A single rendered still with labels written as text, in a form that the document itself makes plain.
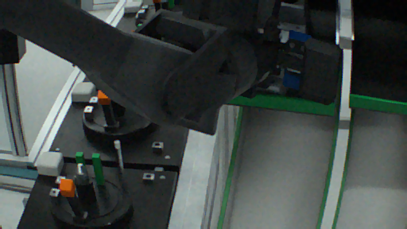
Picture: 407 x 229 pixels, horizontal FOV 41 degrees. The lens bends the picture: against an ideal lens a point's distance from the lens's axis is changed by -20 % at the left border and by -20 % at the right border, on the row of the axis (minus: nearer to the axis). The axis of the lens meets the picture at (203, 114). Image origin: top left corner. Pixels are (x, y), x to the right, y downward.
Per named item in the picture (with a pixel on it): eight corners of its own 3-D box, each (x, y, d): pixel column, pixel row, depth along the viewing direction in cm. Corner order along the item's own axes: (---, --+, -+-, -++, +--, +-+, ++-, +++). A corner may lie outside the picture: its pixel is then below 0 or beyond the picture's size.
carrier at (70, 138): (179, 176, 100) (174, 103, 94) (48, 164, 103) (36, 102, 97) (196, 100, 121) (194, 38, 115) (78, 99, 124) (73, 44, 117)
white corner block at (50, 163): (61, 186, 97) (56, 166, 95) (40, 183, 98) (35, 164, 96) (67, 171, 101) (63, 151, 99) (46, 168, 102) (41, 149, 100)
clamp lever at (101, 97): (115, 128, 104) (108, 98, 98) (104, 127, 104) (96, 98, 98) (118, 110, 106) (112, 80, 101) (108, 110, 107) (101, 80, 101)
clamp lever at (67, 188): (84, 219, 82) (71, 191, 76) (72, 218, 82) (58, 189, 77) (87, 199, 84) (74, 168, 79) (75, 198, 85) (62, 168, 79)
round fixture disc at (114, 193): (125, 242, 82) (123, 232, 81) (42, 227, 84) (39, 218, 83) (140, 187, 94) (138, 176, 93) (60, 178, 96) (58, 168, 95)
